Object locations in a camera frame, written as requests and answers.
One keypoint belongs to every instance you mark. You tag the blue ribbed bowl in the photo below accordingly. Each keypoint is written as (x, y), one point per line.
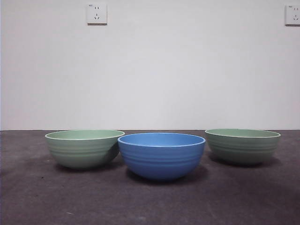
(161, 159)

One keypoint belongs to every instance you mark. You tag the green ribbed bowl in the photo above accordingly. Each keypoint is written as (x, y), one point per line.
(82, 150)
(242, 150)

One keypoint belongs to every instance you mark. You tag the white wall socket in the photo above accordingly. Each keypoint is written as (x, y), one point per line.
(293, 15)
(97, 14)

